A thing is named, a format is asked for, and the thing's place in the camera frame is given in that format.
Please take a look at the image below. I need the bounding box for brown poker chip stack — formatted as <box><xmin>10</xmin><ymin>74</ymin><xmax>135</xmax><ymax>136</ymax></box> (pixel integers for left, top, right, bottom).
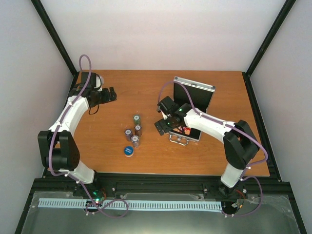
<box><xmin>135</xmin><ymin>124</ymin><xmax>142</xmax><ymax>137</ymax></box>

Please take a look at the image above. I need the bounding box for red playing card deck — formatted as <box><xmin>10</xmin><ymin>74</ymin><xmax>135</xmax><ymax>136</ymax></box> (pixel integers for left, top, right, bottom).
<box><xmin>178</xmin><ymin>126</ymin><xmax>191</xmax><ymax>135</ymax></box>

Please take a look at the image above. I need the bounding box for green poker chip stack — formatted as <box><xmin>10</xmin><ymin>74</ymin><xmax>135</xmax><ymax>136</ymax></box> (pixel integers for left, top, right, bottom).
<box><xmin>133</xmin><ymin>115</ymin><xmax>141</xmax><ymax>125</ymax></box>

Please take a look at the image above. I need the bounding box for grey poker chip stack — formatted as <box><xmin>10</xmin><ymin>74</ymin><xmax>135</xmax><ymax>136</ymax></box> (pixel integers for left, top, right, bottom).
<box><xmin>131</xmin><ymin>135</ymin><xmax>139</xmax><ymax>148</ymax></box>

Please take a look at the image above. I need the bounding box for aluminium poker case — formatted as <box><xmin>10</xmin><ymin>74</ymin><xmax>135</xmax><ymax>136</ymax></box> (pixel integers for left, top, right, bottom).
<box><xmin>168</xmin><ymin>77</ymin><xmax>215</xmax><ymax>146</ymax></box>

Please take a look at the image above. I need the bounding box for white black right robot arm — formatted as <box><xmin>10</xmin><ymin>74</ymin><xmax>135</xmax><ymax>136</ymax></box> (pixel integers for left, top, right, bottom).
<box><xmin>155</xmin><ymin>96</ymin><xmax>259</xmax><ymax>197</ymax></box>

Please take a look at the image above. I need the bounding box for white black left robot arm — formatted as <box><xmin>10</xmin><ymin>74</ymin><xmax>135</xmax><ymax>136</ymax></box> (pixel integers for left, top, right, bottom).
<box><xmin>38</xmin><ymin>72</ymin><xmax>117</xmax><ymax>196</ymax></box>

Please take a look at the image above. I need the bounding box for blue dealer button stack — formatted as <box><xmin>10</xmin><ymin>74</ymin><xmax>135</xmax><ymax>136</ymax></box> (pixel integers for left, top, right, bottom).
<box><xmin>124</xmin><ymin>146</ymin><xmax>134</xmax><ymax>157</ymax></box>

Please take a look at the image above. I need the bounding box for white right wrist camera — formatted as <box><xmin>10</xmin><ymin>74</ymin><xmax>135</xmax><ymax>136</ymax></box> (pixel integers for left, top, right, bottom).
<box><xmin>157</xmin><ymin>108</ymin><xmax>168</xmax><ymax>119</ymax></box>

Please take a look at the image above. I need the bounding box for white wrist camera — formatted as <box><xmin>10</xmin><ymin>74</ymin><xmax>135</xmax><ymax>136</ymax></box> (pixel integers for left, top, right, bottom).
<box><xmin>157</xmin><ymin>108</ymin><xmax>168</xmax><ymax>119</ymax></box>
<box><xmin>96</xmin><ymin>75</ymin><xmax>104</xmax><ymax>91</ymax></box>

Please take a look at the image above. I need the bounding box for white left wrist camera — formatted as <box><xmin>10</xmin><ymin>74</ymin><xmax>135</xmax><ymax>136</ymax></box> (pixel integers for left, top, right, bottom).
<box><xmin>96</xmin><ymin>75</ymin><xmax>104</xmax><ymax>91</ymax></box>

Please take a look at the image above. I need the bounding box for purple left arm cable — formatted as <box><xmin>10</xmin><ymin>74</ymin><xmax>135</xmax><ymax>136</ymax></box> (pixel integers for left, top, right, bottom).
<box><xmin>47</xmin><ymin>54</ymin><xmax>129</xmax><ymax>219</ymax></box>

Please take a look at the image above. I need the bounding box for light blue cable duct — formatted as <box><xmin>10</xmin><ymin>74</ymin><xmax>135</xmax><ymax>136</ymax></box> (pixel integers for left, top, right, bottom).
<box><xmin>38</xmin><ymin>198</ymin><xmax>222</xmax><ymax>213</ymax></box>

